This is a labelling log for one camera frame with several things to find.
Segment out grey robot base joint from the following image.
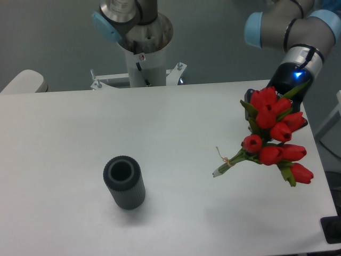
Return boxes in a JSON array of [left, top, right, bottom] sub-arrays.
[[91, 0, 158, 43]]

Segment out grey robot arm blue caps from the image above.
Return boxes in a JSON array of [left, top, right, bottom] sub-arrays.
[[244, 1, 340, 113]]

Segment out dark grey ribbed vase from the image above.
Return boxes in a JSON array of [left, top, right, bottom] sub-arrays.
[[103, 156, 145, 210]]

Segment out black device at table edge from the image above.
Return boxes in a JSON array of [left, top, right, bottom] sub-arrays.
[[320, 216, 340, 244]]

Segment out white chair armrest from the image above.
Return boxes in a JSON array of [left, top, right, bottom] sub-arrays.
[[1, 69, 48, 95]]

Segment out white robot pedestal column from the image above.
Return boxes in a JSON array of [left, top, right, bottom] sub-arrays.
[[90, 13, 188, 91]]

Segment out red tulip bouquet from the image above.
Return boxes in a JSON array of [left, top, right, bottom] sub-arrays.
[[213, 83, 314, 187]]

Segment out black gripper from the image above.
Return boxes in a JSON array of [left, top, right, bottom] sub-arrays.
[[243, 63, 314, 131]]

